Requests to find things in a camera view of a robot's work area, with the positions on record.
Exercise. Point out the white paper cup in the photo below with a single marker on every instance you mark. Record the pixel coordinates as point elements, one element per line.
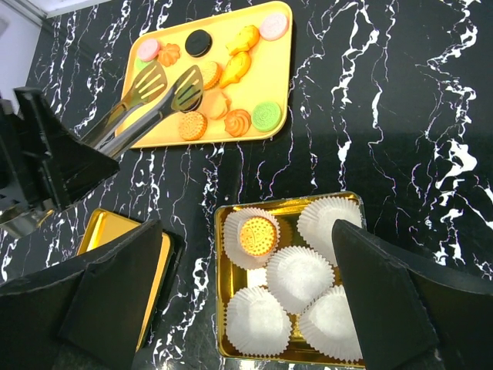
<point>231,238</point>
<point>316,222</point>
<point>256,323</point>
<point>327,326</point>
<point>297,276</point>

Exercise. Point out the lower fish shaped cookie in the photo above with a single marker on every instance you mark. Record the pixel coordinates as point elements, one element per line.
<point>235,69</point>

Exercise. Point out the pink round cookie left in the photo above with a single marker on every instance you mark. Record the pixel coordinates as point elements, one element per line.
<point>148,50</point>

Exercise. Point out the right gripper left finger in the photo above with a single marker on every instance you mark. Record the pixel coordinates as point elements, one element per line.
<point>62,304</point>

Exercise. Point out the black sandwich cookie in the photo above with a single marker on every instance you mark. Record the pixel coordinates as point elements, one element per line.
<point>198,43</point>
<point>187,100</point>

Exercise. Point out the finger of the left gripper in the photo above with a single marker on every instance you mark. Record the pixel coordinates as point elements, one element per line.
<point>64,168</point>

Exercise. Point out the white paper cup front right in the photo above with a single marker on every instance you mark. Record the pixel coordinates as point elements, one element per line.
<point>327,326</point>

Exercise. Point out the orange swirl cookie left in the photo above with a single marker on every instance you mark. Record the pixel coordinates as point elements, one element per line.
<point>169,54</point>

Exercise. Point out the white paper cup back left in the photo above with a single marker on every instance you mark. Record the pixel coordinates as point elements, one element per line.
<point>231,238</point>

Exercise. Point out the yellow dotted round cookie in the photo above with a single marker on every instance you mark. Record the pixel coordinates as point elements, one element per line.
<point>258,236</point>

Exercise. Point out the orange swirl cookie right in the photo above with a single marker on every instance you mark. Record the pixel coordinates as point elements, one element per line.
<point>237,122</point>

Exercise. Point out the orange swirl cookie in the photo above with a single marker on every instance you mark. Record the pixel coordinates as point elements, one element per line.
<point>237,122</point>
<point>169,54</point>

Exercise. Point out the gold tin lid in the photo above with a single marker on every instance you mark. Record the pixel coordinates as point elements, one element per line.
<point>140,273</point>

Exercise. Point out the green round cookie right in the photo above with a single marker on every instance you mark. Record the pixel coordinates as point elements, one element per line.
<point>266,116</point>

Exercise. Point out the white paper cup front left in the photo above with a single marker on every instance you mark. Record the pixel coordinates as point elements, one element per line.
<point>256,323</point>

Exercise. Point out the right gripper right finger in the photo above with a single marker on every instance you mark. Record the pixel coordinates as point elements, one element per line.
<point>409,312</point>

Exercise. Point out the white paper cup back right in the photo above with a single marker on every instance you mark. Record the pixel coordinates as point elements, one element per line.
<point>316,222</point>

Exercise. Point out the pink round cookie right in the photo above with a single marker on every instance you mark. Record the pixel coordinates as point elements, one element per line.
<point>274,26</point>

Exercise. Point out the steel serving tongs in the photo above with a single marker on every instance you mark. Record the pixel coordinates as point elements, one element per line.
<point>148,102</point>

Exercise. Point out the white paper cup centre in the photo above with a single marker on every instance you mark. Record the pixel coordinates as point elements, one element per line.
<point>297,276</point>

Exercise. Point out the gold cookie tin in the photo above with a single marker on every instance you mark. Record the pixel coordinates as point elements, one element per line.
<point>231,278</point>

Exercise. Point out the green round cookie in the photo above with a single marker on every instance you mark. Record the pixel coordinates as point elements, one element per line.
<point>266,116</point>
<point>140,65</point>

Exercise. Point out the pink round cookie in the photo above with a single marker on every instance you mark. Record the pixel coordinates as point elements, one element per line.
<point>148,50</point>
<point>274,26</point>

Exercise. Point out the yellow plastic tray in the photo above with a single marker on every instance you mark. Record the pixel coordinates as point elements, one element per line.
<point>268,78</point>

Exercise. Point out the fish shaped cookie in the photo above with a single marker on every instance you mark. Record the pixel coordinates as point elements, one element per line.
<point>235,69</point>
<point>244,41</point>

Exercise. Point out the green round cookie left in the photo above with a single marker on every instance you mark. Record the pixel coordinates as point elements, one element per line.
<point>140,65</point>

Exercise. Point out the upper fish shaped cookie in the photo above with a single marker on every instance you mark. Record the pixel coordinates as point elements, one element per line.
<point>244,41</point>

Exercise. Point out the black sandwich cookie on tray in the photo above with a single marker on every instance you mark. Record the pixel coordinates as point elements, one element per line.
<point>198,43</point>

